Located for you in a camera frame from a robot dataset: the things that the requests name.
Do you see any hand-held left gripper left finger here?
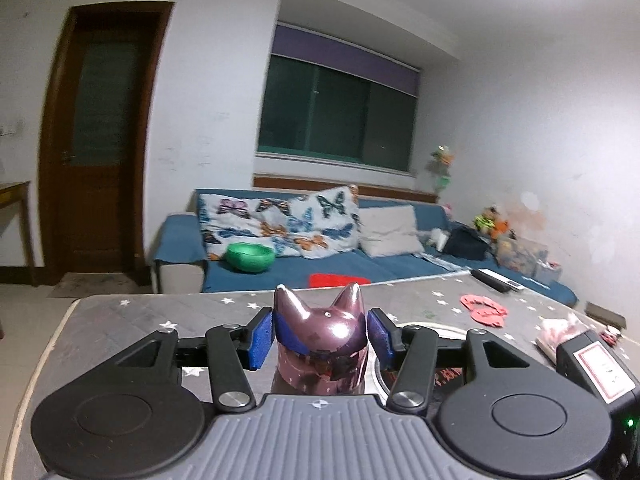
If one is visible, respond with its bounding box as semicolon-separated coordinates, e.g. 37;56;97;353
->
107;306;275;415

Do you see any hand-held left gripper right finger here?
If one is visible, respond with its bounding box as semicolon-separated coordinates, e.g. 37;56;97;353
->
367;309;533;416

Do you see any pink metallic cat-ear bottle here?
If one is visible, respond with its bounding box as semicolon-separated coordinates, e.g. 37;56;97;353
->
270;282;371;396

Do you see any clear plastic bag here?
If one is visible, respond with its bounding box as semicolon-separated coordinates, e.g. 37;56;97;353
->
535;312;593;361

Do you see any grey low box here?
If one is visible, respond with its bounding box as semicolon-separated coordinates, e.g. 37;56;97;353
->
585;301;628;328

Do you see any red cushion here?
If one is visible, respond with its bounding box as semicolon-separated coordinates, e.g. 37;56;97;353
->
308;273;372;289

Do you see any round black induction cooker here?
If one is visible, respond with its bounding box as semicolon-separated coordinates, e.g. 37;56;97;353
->
367;321;471;403

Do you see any blue sofa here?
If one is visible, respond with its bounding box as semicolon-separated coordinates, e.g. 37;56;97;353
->
151;187;578;308

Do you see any green bowl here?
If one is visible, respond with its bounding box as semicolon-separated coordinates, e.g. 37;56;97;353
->
226;242;276;274

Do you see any pink paper cutout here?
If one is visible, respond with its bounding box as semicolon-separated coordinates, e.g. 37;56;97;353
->
460;294;496;312
472;307;510;328

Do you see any small clear storage box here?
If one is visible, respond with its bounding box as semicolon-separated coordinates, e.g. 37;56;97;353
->
535;260;563;283

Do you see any grey pillow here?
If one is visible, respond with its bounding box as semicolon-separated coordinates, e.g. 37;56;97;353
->
357;205;426;257

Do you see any white remote control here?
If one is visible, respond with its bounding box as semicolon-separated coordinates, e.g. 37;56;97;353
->
482;269;525;291

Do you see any butterfly print pillow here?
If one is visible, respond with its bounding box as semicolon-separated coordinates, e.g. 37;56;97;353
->
196;195;301;261
287;186;362;260

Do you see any black bag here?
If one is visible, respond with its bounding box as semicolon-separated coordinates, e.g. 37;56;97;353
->
442;226;490;261

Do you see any large clear storage box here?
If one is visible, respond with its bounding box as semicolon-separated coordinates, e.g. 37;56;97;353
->
495;235;548;276

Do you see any grey star-print tablecloth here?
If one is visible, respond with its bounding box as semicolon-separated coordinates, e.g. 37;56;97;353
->
10;270;640;480

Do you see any teddy bear plush toy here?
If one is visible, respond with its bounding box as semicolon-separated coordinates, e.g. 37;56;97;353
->
475;205;516;241

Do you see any grey door mat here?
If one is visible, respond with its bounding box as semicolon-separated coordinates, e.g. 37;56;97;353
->
50;272;138;298

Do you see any artificial flower decoration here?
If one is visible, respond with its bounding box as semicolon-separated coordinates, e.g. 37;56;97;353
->
425;145;456;196

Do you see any brown wooden door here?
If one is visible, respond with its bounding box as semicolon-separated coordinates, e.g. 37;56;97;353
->
39;2;175;273

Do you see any dark glass window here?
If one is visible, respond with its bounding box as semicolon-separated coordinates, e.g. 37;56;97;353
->
257;55;418;173

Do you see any purple roller blind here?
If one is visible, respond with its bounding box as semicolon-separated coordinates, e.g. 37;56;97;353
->
271;22;420;96

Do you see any wooden side table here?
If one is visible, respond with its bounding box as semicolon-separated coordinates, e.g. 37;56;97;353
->
0;181;36;271

